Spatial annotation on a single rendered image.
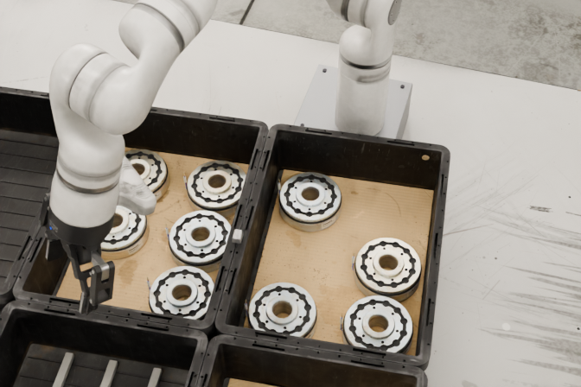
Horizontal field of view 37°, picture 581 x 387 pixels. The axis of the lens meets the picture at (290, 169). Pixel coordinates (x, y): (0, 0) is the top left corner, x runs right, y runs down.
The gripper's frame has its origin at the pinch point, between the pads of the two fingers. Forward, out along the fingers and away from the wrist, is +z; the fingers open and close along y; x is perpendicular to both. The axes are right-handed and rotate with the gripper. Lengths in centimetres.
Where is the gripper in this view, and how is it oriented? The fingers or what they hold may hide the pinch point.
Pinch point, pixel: (70, 281)
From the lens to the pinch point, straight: 112.9
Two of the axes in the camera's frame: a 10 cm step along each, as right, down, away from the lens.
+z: -2.7, 7.2, 6.5
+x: 7.7, -2.4, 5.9
